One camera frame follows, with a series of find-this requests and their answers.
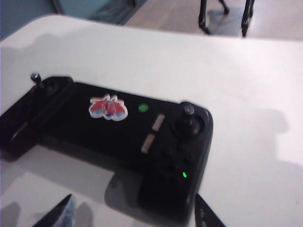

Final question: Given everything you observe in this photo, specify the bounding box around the black remote control with joysticks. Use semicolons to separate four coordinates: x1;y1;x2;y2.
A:
0;72;215;213

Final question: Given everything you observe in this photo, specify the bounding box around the black quadruped robot dog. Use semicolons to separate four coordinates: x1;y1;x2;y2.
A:
200;0;254;38

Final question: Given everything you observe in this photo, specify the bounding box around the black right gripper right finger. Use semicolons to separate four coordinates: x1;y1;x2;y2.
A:
195;193;225;227

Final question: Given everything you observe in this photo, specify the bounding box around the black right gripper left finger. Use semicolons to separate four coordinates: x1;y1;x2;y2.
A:
32;193;73;227

